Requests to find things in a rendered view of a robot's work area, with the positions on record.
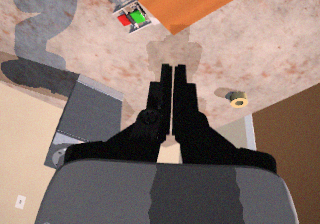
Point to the beige roll of masking tape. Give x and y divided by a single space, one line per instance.
238 99

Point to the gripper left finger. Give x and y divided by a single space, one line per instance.
137 141

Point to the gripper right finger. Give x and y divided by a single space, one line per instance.
205 145

